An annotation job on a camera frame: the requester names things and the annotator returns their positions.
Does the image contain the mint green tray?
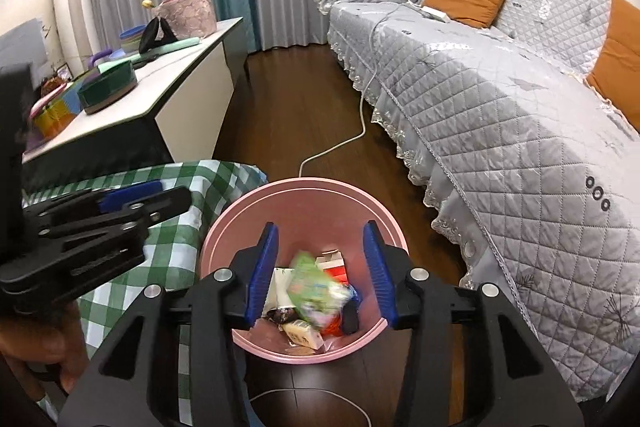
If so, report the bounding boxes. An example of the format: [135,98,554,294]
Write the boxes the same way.
[140,37,201,56]

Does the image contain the dark green round box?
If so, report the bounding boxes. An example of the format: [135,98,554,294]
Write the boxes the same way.
[77,59,138,115]

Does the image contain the white tissue packet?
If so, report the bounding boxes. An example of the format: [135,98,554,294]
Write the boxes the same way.
[265,268,296,310]

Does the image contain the pink plastic bin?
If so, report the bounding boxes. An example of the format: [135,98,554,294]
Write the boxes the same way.
[200,177,408,365]

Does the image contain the person's left hand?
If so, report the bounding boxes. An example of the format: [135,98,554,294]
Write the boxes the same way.
[0,302,90,395]

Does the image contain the red and white carton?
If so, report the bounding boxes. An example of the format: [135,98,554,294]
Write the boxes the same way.
[315,249,351,283]

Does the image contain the black hat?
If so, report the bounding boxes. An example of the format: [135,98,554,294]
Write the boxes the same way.
[138,17,178,54]

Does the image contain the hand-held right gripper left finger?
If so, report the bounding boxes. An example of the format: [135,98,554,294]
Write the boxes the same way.
[60,222,280,427]

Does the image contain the pink quilted basket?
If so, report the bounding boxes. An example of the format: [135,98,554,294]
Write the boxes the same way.
[152,0,218,38]

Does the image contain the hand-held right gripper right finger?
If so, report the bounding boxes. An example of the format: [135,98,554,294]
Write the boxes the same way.
[362,221,586,427]

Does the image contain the colourful storage box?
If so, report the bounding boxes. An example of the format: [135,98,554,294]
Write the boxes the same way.
[29,82,88,140]

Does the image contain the white cable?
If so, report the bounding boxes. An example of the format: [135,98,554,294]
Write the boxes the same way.
[299,0,426,178]
[247,388,371,427]

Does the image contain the green snack packet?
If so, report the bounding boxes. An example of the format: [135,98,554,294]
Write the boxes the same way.
[286,252,353,328]

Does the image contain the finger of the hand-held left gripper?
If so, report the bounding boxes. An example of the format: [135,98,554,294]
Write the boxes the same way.
[37,187,193,239]
[22,180,163,220]

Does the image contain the television with grey cover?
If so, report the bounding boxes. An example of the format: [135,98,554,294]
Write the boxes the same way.
[0,18,48,82]

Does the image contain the cream snack packet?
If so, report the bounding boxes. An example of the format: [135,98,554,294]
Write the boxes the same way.
[282,319,323,350]

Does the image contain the white standing air conditioner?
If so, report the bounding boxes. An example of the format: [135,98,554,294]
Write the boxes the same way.
[52,0,101,68]

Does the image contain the sofa with grey quilted cover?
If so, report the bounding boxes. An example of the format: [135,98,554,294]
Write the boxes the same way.
[314,0,640,403]

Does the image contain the white-top coffee table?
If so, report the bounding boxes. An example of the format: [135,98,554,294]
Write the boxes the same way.
[22,17,251,188]

